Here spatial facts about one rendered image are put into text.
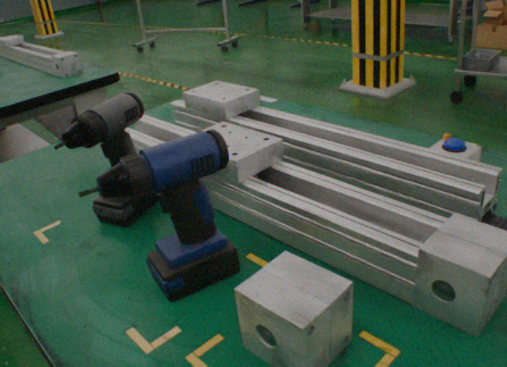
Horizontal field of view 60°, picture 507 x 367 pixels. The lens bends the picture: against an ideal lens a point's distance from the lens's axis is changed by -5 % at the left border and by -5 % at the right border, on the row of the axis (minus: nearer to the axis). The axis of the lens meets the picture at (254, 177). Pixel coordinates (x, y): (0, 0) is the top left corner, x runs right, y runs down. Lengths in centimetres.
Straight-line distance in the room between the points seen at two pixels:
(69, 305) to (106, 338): 10
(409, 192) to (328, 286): 32
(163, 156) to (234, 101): 50
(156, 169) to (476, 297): 41
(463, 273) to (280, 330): 22
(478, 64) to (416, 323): 319
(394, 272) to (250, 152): 31
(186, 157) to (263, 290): 19
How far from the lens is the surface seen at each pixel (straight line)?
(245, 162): 76
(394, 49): 402
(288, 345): 52
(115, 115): 82
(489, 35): 573
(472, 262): 58
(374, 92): 393
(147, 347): 62
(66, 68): 221
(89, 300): 73
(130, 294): 71
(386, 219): 69
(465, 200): 77
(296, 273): 54
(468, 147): 95
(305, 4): 708
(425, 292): 62
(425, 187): 79
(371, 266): 65
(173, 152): 59
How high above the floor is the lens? 122
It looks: 27 degrees down
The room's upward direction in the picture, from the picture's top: 6 degrees counter-clockwise
